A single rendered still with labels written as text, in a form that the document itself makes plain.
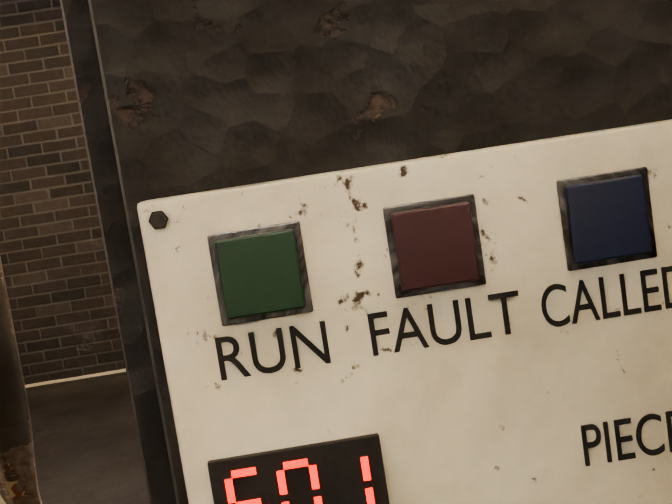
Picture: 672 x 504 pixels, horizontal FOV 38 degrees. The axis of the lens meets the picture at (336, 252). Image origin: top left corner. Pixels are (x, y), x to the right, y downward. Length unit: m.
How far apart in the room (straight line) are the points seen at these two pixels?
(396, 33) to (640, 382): 0.20
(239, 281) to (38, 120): 6.19
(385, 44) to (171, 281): 0.15
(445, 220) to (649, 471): 0.16
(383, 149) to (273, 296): 0.09
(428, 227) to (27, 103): 6.23
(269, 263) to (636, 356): 0.18
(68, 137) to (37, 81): 0.40
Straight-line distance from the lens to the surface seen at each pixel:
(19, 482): 3.43
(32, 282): 6.67
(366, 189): 0.44
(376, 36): 0.46
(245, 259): 0.44
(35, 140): 6.61
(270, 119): 0.46
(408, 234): 0.44
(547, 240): 0.45
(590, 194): 0.45
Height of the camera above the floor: 1.25
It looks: 6 degrees down
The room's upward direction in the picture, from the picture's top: 9 degrees counter-clockwise
